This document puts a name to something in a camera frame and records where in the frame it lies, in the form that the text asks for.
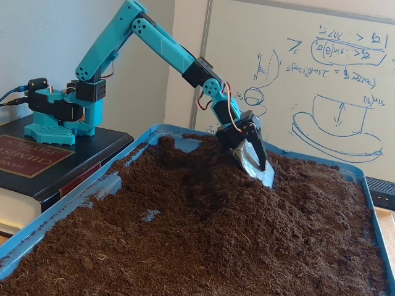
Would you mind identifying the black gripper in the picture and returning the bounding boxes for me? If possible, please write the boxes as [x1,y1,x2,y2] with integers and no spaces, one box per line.
[215,111,276,189]

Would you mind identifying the brown soil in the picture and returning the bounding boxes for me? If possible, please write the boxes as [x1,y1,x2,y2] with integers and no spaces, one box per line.
[0,133,389,296]

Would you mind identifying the black cable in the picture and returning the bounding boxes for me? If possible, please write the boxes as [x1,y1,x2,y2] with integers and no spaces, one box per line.
[0,97,30,107]

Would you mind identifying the blue plastic tray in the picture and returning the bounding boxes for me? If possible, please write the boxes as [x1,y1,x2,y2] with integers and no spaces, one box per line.
[0,123,395,296]

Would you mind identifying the black chemistry physics handbook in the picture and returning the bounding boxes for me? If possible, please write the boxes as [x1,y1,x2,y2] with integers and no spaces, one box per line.
[0,118,135,238]

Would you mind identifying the blue cable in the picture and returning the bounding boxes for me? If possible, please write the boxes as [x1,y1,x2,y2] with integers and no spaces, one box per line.
[0,86,30,104]

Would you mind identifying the whiteboard with blue drawings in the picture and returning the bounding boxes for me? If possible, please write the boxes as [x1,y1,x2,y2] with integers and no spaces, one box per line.
[163,0,395,183]

